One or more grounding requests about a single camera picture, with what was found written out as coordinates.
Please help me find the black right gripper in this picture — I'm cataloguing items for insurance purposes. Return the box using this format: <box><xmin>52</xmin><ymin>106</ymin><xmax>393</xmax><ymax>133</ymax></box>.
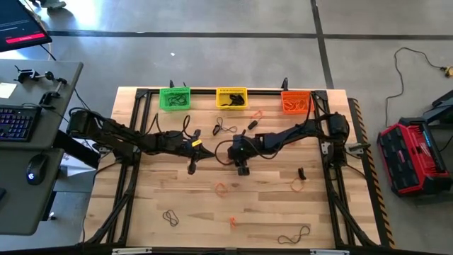
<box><xmin>226</xmin><ymin>134</ymin><xmax>265</xmax><ymax>177</ymax></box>

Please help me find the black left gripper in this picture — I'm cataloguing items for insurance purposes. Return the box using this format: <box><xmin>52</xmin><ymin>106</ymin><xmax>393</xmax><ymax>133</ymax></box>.
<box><xmin>180</xmin><ymin>129</ymin><xmax>216</xmax><ymax>175</ymax></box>

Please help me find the thin black rubber band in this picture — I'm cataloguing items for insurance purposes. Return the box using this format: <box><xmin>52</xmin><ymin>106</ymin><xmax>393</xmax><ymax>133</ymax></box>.
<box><xmin>216</xmin><ymin>116</ymin><xmax>239</xmax><ymax>135</ymax></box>
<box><xmin>277</xmin><ymin>225</ymin><xmax>311</xmax><ymax>245</ymax></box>
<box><xmin>168</xmin><ymin>93</ymin><xmax>188</xmax><ymax>107</ymax></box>
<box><xmin>166</xmin><ymin>92</ymin><xmax>190</xmax><ymax>108</ymax></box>
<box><xmin>162</xmin><ymin>209</ymin><xmax>180</xmax><ymax>228</ymax></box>

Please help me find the yellow plastic basket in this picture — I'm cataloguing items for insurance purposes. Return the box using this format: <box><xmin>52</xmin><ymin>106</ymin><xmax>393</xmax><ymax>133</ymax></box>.
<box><xmin>215</xmin><ymin>86</ymin><xmax>248</xmax><ymax>111</ymax></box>

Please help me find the green plastic basket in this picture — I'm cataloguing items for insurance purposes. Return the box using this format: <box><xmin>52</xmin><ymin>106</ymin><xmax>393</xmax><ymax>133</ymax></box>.
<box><xmin>159</xmin><ymin>86</ymin><xmax>192</xmax><ymax>111</ymax></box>

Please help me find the orange plastic basket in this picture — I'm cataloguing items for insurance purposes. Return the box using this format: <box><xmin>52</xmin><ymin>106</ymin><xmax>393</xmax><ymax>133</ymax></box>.
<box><xmin>280</xmin><ymin>90</ymin><xmax>315</xmax><ymax>115</ymax></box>

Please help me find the black desk leg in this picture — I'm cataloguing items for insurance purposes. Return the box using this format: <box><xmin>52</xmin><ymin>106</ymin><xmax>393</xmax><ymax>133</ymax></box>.
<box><xmin>52</xmin><ymin>130</ymin><xmax>102</xmax><ymax>170</ymax></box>

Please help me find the white paper sheet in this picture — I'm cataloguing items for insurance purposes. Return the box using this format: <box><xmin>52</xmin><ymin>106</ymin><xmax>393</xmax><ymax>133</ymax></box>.
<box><xmin>60</xmin><ymin>152</ymin><xmax>93</xmax><ymax>177</ymax></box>

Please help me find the black yellow hazard strip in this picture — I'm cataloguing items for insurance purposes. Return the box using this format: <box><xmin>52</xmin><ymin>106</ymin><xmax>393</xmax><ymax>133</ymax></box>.
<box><xmin>348</xmin><ymin>98</ymin><xmax>396</xmax><ymax>249</ymax></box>

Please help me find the red black tool case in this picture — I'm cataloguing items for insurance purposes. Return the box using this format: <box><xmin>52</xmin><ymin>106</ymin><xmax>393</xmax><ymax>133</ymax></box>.
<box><xmin>377</xmin><ymin>117</ymin><xmax>453</xmax><ymax>198</ymax></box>

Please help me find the black desk clamp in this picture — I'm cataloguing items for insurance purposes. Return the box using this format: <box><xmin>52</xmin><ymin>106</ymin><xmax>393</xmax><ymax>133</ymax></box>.
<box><xmin>13</xmin><ymin>64</ymin><xmax>56</xmax><ymax>84</ymax></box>
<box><xmin>38</xmin><ymin>76</ymin><xmax>69</xmax><ymax>109</ymax></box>

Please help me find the black computer mouse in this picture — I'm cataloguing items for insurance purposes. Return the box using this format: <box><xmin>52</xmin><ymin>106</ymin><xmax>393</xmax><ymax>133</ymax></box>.
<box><xmin>26</xmin><ymin>153</ymin><xmax>50</xmax><ymax>186</ymax></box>

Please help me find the grey desk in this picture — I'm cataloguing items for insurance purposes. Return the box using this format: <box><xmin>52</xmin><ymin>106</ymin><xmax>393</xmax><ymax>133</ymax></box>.
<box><xmin>0</xmin><ymin>59</ymin><xmax>84</xmax><ymax>237</ymax></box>

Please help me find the backlit black keyboard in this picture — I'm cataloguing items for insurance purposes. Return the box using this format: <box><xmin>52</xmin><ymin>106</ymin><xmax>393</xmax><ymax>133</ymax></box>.
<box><xmin>0</xmin><ymin>105</ymin><xmax>42</xmax><ymax>143</ymax></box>

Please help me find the black floor equipment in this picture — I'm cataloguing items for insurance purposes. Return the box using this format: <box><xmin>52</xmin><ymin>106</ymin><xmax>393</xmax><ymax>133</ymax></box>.
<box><xmin>423</xmin><ymin>89</ymin><xmax>453</xmax><ymax>125</ymax></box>

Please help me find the white paper note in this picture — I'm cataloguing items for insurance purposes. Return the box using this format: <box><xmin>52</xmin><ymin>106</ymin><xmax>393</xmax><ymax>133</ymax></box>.
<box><xmin>0</xmin><ymin>81</ymin><xmax>18</xmax><ymax>99</ymax></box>

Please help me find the monitor with red bar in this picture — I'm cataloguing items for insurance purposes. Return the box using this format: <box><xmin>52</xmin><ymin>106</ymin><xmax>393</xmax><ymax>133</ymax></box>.
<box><xmin>0</xmin><ymin>0</ymin><xmax>53</xmax><ymax>53</ymax></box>

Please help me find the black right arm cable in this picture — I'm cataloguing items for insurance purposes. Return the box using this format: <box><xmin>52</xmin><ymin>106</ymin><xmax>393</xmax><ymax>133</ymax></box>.
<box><xmin>214</xmin><ymin>139</ymin><xmax>284</xmax><ymax>166</ymax></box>

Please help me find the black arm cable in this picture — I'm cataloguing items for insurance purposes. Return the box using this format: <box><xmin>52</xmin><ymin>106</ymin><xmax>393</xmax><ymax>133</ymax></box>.
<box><xmin>144</xmin><ymin>113</ymin><xmax>192</xmax><ymax>137</ymax></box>
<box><xmin>214</xmin><ymin>139</ymin><xmax>284</xmax><ymax>166</ymax></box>

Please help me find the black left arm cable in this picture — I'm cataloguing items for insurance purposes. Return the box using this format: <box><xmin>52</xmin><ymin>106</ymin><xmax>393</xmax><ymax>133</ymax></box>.
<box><xmin>144</xmin><ymin>113</ymin><xmax>192</xmax><ymax>137</ymax></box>

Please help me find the black aluminium table frame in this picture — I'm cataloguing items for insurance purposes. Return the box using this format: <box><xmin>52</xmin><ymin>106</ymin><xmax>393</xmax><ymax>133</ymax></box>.
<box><xmin>83</xmin><ymin>87</ymin><xmax>382</xmax><ymax>249</ymax></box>

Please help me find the white metal bracket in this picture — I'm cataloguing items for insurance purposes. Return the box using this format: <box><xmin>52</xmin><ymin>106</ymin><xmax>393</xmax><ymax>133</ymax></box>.
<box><xmin>309</xmin><ymin>249</ymin><xmax>350</xmax><ymax>255</ymax></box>
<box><xmin>111</xmin><ymin>246</ymin><xmax>153</xmax><ymax>255</ymax></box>

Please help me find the black floor cable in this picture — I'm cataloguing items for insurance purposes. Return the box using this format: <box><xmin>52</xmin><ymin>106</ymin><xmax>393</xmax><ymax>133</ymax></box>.
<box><xmin>384</xmin><ymin>47</ymin><xmax>447</xmax><ymax>128</ymax></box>

